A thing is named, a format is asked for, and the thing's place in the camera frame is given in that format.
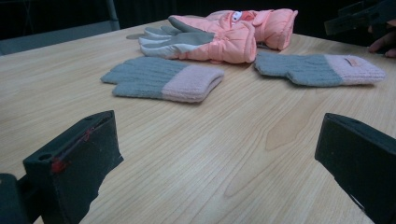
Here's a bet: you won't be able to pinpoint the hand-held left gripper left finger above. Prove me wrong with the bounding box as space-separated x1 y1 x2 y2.
22 110 124 224

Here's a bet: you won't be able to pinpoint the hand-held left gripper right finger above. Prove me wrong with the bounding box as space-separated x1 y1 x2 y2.
315 112 396 224

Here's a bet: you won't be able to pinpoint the pink ski glove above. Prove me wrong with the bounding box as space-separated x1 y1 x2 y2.
138 14 258 64
206 8 299 51

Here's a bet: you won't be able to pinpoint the grey and pink knit glove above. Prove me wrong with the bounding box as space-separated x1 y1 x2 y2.
253 51 388 88
100 56 225 104

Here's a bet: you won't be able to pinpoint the grey metal stand post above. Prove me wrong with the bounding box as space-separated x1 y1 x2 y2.
106 0 121 31

